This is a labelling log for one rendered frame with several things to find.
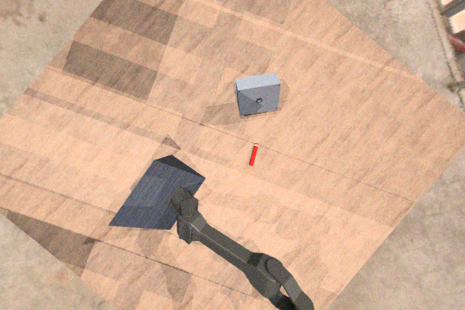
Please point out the dark red peg with white band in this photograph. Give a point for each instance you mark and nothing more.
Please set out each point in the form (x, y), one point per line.
(253, 154)

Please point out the grey sloped panel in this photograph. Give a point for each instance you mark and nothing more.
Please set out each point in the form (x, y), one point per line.
(257, 93)

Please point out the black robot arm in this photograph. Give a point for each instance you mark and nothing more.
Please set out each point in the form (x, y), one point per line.
(265, 273)

